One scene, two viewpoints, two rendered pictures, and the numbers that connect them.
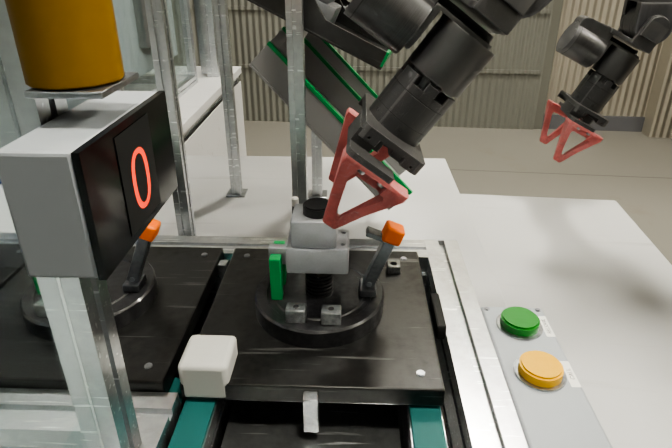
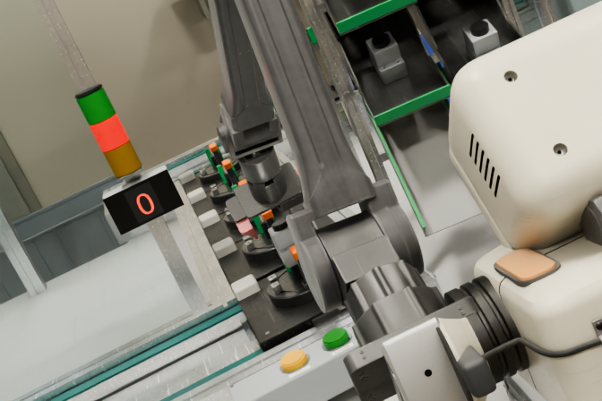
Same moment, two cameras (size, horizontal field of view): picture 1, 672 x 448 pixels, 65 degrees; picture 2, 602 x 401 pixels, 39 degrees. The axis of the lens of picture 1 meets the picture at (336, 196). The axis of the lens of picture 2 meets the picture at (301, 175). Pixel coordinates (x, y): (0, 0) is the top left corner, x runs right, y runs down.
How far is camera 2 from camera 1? 1.38 m
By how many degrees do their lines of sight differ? 75
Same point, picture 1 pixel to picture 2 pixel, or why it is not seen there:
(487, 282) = not seen: hidden behind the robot
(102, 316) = (170, 248)
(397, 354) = (279, 321)
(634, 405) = not seen: outside the picture
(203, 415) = (234, 311)
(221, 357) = (238, 287)
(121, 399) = (188, 284)
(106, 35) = (119, 162)
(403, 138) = (254, 199)
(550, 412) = (265, 377)
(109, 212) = (122, 215)
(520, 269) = not seen: hidden behind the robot
